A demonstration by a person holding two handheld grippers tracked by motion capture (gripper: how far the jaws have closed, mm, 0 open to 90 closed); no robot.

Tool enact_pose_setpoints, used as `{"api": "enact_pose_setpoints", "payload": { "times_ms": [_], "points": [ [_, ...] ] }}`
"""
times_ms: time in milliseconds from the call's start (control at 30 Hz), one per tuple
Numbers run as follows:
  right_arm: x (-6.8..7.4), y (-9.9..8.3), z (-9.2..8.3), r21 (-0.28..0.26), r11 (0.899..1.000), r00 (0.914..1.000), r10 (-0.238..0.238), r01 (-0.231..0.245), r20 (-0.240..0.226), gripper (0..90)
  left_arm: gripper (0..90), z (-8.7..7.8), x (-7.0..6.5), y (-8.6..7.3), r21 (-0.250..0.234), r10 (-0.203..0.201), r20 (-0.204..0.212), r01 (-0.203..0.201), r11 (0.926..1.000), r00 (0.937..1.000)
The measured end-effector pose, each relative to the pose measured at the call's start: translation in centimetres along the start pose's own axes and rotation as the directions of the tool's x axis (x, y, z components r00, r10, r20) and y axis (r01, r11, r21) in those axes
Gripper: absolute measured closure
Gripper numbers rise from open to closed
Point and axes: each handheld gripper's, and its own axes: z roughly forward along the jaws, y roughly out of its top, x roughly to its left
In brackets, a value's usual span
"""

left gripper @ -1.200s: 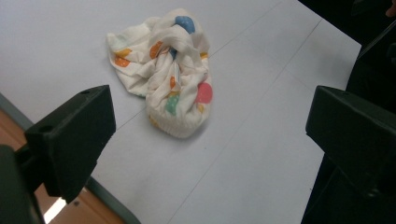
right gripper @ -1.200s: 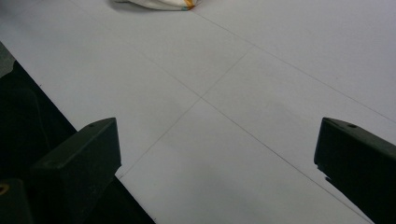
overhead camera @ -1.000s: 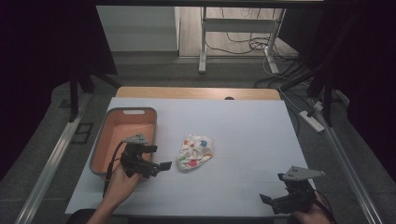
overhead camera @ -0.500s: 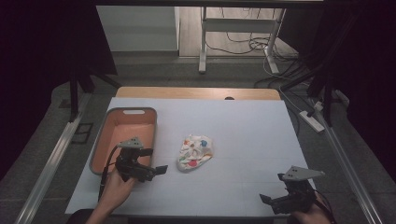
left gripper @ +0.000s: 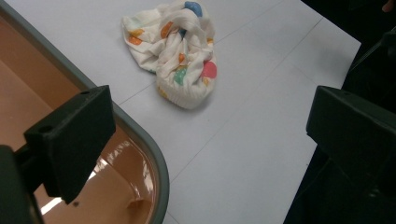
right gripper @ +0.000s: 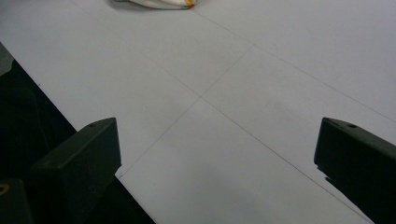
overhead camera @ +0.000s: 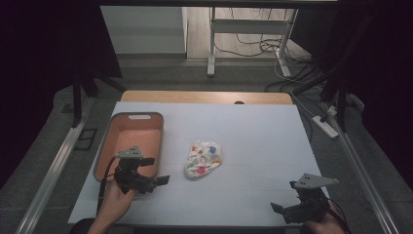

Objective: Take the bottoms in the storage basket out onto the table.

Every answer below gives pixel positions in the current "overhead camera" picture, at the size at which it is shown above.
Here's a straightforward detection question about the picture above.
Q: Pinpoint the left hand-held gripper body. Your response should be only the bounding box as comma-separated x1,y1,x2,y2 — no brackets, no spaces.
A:
113,145,160,195

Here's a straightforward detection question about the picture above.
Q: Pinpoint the person's left hand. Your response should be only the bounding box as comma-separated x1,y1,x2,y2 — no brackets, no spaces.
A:
95,178,136,228

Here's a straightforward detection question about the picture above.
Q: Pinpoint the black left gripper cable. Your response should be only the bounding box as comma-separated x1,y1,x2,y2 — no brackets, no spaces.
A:
96,156,118,214

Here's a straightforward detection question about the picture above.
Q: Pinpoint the dark floor outlet cover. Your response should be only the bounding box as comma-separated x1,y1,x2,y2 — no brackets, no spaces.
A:
73,128,98,151

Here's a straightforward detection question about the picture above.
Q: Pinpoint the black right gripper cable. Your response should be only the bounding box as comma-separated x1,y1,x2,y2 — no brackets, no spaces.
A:
327,198,352,233

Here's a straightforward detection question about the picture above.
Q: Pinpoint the white power strip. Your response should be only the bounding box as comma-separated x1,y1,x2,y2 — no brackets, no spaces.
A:
312,115,339,139

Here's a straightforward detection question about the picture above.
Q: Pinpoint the aluminium frame rail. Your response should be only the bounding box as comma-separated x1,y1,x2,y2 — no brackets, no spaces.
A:
324,106,400,234
14,97,96,234

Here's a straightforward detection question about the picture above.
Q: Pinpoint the black curtain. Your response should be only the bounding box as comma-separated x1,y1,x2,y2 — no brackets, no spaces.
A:
291,0,413,189
0,0,123,189

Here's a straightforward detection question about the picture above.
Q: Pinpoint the white desk frame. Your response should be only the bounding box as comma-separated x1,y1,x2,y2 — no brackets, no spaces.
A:
206,7,299,78

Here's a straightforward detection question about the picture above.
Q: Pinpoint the tangle of black floor cables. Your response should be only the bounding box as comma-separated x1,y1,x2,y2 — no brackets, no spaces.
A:
213,8,325,94

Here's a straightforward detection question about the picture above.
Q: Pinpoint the black metal stand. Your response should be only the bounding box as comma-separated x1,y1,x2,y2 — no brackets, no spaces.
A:
71,74,128,130
291,64,349,135

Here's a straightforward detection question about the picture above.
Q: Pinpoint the white table mat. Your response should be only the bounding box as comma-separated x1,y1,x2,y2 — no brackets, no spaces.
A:
67,100,329,227

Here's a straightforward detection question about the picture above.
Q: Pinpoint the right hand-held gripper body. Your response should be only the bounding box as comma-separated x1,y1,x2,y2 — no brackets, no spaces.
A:
282,173,340,225

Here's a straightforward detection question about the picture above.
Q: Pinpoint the white cable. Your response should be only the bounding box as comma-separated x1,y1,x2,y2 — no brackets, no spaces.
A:
289,89,318,118

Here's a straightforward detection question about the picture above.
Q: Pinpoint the person's right hand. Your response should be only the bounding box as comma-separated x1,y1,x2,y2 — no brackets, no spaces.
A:
303,204,347,234

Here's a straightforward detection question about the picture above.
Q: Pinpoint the white garment with coloured dots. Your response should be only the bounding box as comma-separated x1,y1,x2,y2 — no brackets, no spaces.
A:
184,139,223,180

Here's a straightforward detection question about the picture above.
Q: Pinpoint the orange plastic storage bin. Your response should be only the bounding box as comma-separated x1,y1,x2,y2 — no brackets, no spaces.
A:
93,111,165,196

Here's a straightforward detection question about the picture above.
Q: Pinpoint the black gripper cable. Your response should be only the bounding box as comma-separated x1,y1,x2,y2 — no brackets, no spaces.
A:
327,198,352,233
96,156,118,214

